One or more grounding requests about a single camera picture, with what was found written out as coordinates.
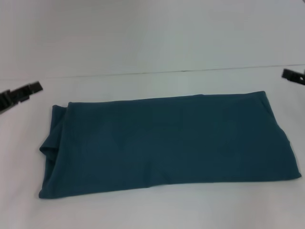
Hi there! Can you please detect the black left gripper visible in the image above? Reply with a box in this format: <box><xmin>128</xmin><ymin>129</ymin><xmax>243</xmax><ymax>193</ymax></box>
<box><xmin>0</xmin><ymin>81</ymin><xmax>44</xmax><ymax>115</ymax></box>

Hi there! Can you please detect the teal printed t-shirt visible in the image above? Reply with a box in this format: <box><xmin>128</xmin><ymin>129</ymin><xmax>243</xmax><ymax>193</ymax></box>
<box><xmin>38</xmin><ymin>90</ymin><xmax>303</xmax><ymax>200</ymax></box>

